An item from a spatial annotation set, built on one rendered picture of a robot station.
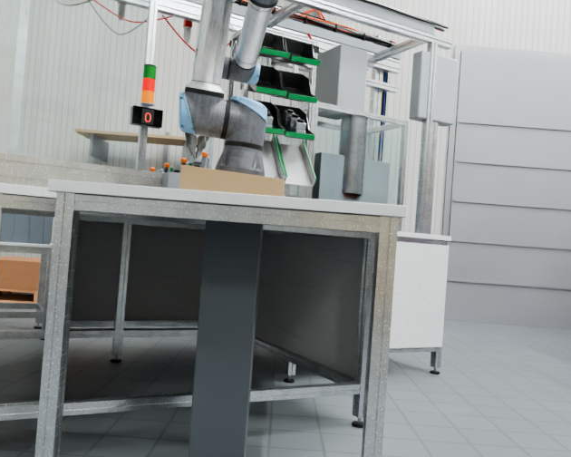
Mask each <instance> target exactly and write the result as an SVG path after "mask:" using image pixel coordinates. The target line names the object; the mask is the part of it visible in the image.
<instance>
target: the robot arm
mask: <svg viewBox="0 0 571 457"><path fill-rule="evenodd" d="M234 1H236V0H203V2H202V8H201V15H200V21H199V29H198V40H197V47H196V53H195V60H194V63H193V73H192V79H191V82H190V83H188V84H187V85H186V86H185V92H183V91H182V92H179V128H180V129H181V130H182V131H183V132H185V137H186V140H187V143H188V146H189V149H190V152H191V154H192V156H193V157H194V159H197V158H198V157H199V156H200V155H201V153H202V152H203V150H204V149H205V148H206V147H207V141H208V139H209V137H212V138H218V139H223V140H225V145H224V150H223V151H222V153H221V155H220V157H219V160H218V163H217V165H216V168H215V170H225V171H232V172H238V173H245V174H251V175H257V176H264V177H265V169H264V163H263V158H262V150H263V145H264V138H265V132H266V124H267V120H266V118H267V109H266V106H265V105H263V104H262V103H260V102H257V101H254V100H252V99H248V98H246V97H239V96H232V97H231V99H230V101H228V100H224V95H225V93H224V92H223V90H222V89H221V87H220V84H221V79H225V80H230V81H236V82H241V83H249V84H256V83H257V82H258V79H259V74H260V64H259V63H257V59H258V56H259V53H260V49H261V46H262V43H263V40H264V37H265V33H266V29H267V25H268V22H269V18H270V15H271V13H272V9H273V8H274V7H275V6H276V5H277V3H278V0H248V5H247V11H246V15H245V19H244V23H243V26H242V30H241V35H240V38H239V42H238V46H237V52H236V56H235V58H231V57H226V56H225V54H226V48H227V37H228V30H229V25H230V18H231V13H232V6H233V3H234ZM196 135H200V136H198V147H197V136H196ZM196 147H197V152H196Z"/></svg>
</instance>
